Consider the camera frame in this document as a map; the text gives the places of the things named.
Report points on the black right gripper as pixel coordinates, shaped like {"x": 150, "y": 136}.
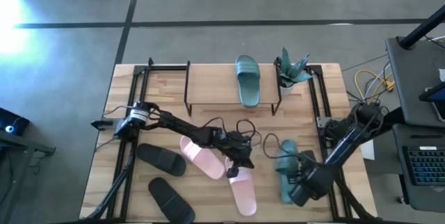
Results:
{"x": 314, "y": 184}

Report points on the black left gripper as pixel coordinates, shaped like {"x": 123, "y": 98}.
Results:
{"x": 236, "y": 149}

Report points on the teal rubber slide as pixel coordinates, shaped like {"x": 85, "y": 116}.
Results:
{"x": 247, "y": 81}
{"x": 286, "y": 151}

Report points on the pink rubber slide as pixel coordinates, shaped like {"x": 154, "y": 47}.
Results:
{"x": 243, "y": 192}
{"x": 205, "y": 159}

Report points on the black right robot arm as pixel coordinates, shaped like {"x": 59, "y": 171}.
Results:
{"x": 347, "y": 144}

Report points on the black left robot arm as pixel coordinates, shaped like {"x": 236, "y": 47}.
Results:
{"x": 174, "y": 121}

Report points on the grey metal mounting plate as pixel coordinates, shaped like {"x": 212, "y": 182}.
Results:
{"x": 320, "y": 122}

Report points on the white paper sheet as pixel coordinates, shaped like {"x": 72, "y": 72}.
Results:
{"x": 368, "y": 150}

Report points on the black rubber slide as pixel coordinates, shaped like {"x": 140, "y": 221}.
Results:
{"x": 161, "y": 159}
{"x": 170, "y": 199}

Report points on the green potted plant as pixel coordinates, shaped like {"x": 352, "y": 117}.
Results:
{"x": 290, "y": 72}

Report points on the dark grey side desk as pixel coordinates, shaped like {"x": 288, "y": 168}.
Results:
{"x": 417, "y": 196}

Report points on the black backlit keyboard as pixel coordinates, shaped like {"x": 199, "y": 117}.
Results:
{"x": 426, "y": 165}

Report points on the black tablet with blue screen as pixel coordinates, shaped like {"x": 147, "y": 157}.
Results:
{"x": 438, "y": 95}

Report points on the black stand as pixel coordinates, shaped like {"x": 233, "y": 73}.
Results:
{"x": 34, "y": 147}

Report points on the black device with blue light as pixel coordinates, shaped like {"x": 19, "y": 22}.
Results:
{"x": 17, "y": 121}

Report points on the wooden shelf with black frame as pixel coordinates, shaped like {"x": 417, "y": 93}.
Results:
{"x": 215, "y": 85}

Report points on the black metal rig frame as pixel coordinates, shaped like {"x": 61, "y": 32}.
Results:
{"x": 167, "y": 67}

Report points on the black post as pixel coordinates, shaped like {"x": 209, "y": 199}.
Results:
{"x": 422, "y": 27}

